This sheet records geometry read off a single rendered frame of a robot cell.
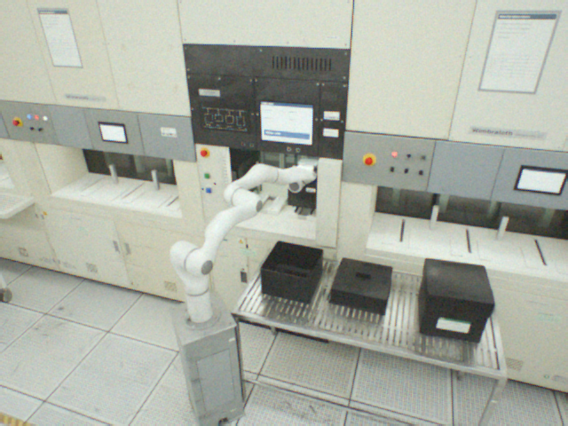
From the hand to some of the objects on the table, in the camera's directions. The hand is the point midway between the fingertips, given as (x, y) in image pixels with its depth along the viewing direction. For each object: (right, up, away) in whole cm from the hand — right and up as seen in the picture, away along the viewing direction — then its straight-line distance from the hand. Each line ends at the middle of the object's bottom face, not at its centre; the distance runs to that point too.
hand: (308, 164), depth 254 cm
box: (+66, -84, -53) cm, 119 cm away
